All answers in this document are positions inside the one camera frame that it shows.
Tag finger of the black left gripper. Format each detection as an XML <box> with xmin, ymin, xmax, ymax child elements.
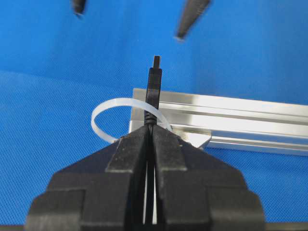
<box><xmin>175</xmin><ymin>0</ymin><xmax>211</xmax><ymax>40</ymax></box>
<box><xmin>71</xmin><ymin>0</ymin><xmax>86</xmax><ymax>18</ymax></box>

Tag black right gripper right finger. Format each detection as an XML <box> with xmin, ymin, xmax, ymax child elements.
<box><xmin>153</xmin><ymin>126</ymin><xmax>265</xmax><ymax>231</ymax></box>

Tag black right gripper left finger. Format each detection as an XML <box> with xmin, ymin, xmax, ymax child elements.
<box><xmin>25</xmin><ymin>126</ymin><xmax>147</xmax><ymax>231</ymax></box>

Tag black usb cable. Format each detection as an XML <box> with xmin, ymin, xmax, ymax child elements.
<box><xmin>143</xmin><ymin>55</ymin><xmax>163</xmax><ymax>223</ymax></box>

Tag white zip tie loop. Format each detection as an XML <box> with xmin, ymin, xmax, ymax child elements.
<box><xmin>90</xmin><ymin>97</ymin><xmax>173</xmax><ymax>143</ymax></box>

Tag blue mesh table mat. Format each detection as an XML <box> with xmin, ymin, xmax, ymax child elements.
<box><xmin>0</xmin><ymin>0</ymin><xmax>308</xmax><ymax>225</ymax></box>

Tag aluminium corner bracket right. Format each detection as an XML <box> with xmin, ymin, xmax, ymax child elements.
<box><xmin>173</xmin><ymin>130</ymin><xmax>212</xmax><ymax>149</ymax></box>

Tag aluminium extrusion frame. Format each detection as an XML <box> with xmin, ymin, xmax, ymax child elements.
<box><xmin>128</xmin><ymin>88</ymin><xmax>308</xmax><ymax>157</ymax></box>

